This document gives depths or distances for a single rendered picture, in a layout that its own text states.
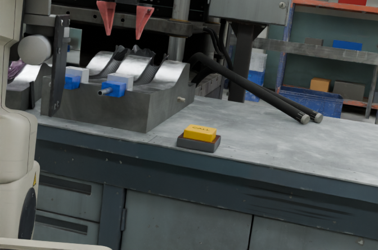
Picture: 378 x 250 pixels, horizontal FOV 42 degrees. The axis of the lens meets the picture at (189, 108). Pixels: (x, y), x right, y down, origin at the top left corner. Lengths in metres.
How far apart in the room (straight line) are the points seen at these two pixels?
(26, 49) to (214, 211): 0.56
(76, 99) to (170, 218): 0.34
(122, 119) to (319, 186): 0.45
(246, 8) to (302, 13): 5.82
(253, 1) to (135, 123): 0.94
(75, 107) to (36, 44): 0.41
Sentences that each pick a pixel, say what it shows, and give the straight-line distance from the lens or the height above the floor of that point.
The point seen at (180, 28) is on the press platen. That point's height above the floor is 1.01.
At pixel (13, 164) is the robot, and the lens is 0.74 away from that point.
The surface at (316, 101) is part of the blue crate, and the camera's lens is 4.82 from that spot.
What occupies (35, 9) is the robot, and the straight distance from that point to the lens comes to 0.83.
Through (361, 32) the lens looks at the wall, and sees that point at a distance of 7.73.
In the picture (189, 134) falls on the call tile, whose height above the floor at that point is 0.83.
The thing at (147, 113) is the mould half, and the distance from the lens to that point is 1.10.
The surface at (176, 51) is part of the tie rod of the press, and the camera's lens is 1.84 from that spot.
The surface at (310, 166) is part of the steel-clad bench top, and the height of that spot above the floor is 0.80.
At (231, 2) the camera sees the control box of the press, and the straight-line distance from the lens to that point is 1.93.
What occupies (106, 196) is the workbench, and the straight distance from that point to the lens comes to 1.17.
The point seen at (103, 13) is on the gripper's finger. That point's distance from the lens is 1.12.
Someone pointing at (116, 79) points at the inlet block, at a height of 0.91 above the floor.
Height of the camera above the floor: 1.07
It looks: 11 degrees down
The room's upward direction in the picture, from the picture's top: 7 degrees clockwise
